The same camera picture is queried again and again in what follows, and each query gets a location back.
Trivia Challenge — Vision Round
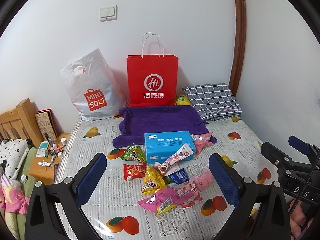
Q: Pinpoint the small pink pastry packet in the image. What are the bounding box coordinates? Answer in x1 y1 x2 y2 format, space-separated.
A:
193 166 214 192

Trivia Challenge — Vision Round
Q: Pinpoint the red snack packet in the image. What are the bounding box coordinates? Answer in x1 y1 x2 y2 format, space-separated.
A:
123 163 146 180

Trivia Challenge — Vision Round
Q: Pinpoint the dark blue snack packet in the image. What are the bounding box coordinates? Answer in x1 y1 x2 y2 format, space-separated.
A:
165 168 190 185

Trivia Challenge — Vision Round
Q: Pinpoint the pink snack packet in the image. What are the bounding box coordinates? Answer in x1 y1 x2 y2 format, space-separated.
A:
191 132 217 154

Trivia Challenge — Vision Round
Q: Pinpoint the green snack packet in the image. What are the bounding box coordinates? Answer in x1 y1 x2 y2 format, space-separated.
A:
120 145 146 163

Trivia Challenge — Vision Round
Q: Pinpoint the large pink snack bag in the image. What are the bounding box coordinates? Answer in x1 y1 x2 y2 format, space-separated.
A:
138 188 190 215

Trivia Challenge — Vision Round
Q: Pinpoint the long pink white candy packet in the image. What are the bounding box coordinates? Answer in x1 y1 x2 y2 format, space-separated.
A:
157 143 194 177

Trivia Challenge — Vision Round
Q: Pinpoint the yellow triangular snack packet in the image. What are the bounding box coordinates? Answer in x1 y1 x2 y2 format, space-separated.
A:
142 165 166 196

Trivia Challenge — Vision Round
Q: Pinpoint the lychee gummy packet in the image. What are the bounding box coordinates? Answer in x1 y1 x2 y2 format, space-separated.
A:
173 179 203 209

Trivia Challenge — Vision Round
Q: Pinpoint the right human hand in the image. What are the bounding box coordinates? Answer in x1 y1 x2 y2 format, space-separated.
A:
290 201 306 240

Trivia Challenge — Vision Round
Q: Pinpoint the fruit print table cover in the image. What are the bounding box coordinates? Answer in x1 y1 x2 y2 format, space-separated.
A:
55 117 278 239

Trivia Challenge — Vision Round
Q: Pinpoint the white cosmetic tube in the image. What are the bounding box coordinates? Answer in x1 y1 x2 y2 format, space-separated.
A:
38 161 51 167

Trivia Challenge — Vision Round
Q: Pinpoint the wooden nightstand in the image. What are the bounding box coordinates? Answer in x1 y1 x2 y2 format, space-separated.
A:
29 133 71 185

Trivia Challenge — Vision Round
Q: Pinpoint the small white jar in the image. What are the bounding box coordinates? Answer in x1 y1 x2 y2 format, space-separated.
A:
61 137 67 146

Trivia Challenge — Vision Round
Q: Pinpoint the teal cosmetic box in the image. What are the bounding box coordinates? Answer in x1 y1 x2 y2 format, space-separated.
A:
36 141 49 158

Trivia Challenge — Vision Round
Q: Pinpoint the pink blanket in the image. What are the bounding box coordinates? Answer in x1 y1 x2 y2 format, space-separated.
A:
1 174 30 215

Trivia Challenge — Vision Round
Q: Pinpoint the patterned book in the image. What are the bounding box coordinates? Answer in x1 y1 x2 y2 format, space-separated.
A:
35 109 59 140

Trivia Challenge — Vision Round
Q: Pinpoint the black white spotted pillow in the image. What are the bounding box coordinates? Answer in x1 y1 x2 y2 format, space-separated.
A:
0 139 29 180

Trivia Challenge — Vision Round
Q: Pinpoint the blue tissue pack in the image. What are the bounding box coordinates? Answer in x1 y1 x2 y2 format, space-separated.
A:
144 131 196 165

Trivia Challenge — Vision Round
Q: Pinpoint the purple towel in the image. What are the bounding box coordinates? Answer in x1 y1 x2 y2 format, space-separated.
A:
112 106 209 148

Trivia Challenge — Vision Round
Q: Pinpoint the wooden headboard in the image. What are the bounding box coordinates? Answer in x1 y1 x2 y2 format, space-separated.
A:
0 98 43 148

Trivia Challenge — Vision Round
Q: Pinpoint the yellow chips bag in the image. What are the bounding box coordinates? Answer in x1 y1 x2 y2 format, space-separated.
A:
175 94 192 106

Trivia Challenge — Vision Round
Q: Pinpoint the white Miniso plastic bag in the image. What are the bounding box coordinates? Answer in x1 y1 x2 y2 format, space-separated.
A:
60 48 127 121

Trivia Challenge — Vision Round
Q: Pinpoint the red Haidilao paper bag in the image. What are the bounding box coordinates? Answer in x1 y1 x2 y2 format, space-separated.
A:
126 32 178 107

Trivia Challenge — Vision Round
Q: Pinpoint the brown wooden door frame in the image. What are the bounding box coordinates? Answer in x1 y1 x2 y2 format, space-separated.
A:
229 0 247 96

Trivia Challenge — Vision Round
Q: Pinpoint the white wall switch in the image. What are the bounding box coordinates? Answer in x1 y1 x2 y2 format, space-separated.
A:
99 5 118 22

